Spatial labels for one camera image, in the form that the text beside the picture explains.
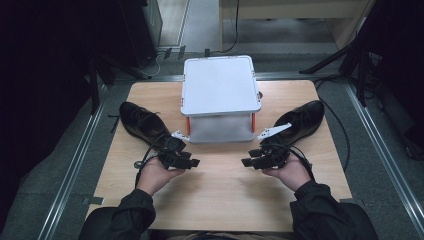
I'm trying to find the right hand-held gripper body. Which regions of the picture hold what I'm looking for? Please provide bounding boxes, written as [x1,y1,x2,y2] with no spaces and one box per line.
[256,122,293,170]

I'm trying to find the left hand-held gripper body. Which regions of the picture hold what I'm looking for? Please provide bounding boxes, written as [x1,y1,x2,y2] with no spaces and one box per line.
[159,130,195,171]

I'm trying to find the black leather shoe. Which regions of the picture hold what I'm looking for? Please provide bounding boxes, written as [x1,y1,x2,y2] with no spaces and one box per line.
[118,100,173,150]
[260,99,326,148]

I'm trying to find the white two-tier shoe rack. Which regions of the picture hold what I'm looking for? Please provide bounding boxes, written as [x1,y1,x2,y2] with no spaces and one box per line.
[179,54,264,145]

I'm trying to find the person's right hand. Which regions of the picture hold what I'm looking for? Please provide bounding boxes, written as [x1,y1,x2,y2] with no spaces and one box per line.
[261,152,313,193]

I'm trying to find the person's left hand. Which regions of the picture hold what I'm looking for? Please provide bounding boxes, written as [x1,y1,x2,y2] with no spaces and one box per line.
[136,156,186,197]

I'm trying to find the grey tape strip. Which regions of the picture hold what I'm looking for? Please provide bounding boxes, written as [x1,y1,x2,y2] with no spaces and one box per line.
[81,195,105,206]

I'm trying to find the black computer tower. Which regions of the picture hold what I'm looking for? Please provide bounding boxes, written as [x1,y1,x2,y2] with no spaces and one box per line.
[117,0,164,68]

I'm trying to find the black tripod stand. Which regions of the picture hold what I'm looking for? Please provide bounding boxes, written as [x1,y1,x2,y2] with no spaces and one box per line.
[298,0,381,108]

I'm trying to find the light wooden desk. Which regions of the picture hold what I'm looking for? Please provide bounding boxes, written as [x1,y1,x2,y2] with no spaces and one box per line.
[218,0,378,52]

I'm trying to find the right hand-held gripper black cable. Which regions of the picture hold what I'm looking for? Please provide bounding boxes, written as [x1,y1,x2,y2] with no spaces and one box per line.
[265,142,316,183]

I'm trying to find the hand-held gripper black cable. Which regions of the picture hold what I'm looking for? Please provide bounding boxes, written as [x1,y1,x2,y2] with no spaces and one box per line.
[133,132,172,188]
[265,142,316,183]

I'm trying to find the left hand-held gripper black cable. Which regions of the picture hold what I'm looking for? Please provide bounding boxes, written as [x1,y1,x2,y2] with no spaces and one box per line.
[133,132,172,188]

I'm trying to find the black floor cable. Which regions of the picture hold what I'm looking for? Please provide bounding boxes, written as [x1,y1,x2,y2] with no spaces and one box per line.
[313,75,352,173]

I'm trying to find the white floor cable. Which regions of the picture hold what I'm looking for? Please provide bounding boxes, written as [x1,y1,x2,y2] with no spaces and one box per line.
[137,52,163,79]

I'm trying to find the metal floor rail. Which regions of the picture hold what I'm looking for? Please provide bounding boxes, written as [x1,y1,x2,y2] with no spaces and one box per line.
[344,81,424,232]
[35,84,112,240]

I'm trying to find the thin hanging black cable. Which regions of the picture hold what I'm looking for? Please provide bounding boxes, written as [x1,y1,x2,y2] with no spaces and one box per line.
[211,0,241,55]

